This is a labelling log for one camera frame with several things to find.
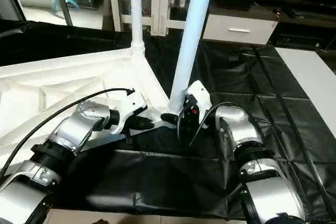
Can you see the white drawer unit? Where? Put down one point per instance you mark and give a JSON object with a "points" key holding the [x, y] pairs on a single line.
{"points": [[239, 29]]}

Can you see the white plastic table top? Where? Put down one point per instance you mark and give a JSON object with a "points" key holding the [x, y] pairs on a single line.
{"points": [[52, 93]]}

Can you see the black plastic mat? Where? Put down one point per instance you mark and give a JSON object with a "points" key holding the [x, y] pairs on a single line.
{"points": [[273, 108]]}

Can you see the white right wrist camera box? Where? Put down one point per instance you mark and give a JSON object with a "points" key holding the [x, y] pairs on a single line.
{"points": [[198, 100]]}

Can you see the light blue plastic object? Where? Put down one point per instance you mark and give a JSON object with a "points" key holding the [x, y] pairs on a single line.
{"points": [[65, 3]]}

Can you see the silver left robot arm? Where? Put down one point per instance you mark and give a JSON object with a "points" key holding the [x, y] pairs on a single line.
{"points": [[58, 150]]}

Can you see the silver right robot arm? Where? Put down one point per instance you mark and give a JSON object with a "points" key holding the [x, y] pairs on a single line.
{"points": [[247, 150]]}

